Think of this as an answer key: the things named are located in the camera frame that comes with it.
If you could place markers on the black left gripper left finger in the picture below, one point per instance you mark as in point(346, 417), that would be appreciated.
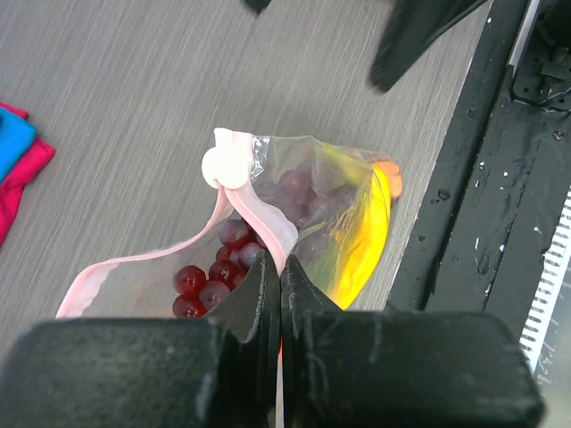
point(215, 371)

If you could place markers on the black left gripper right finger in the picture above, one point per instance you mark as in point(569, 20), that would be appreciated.
point(398, 369)

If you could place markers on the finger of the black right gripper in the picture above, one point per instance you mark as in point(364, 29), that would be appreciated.
point(257, 6)
point(411, 29)

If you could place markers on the yellow banana bunch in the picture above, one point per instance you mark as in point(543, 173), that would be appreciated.
point(358, 236)

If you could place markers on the orange carrot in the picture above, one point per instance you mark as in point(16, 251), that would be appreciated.
point(393, 173)

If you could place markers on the clear pink-dotted zip bag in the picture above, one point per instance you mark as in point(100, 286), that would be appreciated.
point(142, 285)

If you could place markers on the dark red grape bunch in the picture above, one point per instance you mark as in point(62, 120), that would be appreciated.
point(296, 195)

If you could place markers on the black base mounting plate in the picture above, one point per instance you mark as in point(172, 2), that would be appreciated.
point(502, 175)

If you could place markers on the folded blue cloth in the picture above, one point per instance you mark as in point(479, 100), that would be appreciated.
point(16, 137)

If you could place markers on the folded red cloth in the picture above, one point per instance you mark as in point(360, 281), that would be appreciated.
point(33, 161)

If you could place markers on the white slotted cable duct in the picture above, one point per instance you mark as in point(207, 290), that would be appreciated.
point(555, 262)

